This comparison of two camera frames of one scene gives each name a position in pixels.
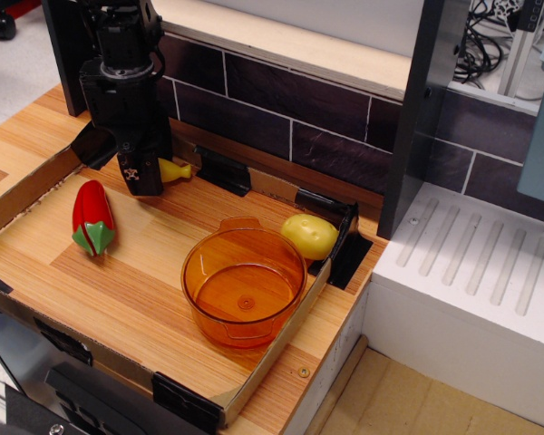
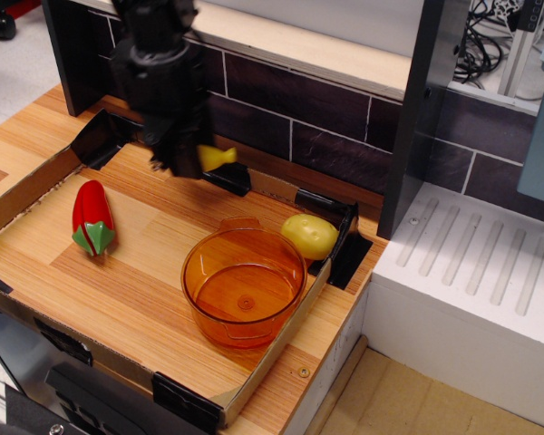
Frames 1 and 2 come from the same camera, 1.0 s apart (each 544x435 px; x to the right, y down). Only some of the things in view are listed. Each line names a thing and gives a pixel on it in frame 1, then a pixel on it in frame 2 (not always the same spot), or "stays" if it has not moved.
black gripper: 127,108 to 167,93
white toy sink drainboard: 472,294 stays
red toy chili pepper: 92,220 stays
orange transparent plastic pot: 241,280 stays
